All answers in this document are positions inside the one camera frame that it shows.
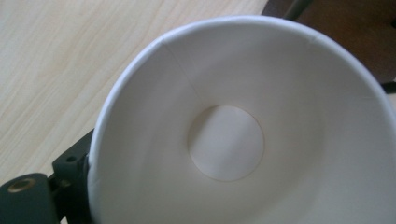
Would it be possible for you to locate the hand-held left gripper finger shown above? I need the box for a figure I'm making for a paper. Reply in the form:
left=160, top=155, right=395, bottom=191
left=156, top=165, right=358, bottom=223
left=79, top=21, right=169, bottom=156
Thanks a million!
left=50, top=128, right=95, bottom=224

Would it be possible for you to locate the single white paper cup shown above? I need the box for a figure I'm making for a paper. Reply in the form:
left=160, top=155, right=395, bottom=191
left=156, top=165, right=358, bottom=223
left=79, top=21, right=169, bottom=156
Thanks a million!
left=86, top=14, right=396, bottom=224

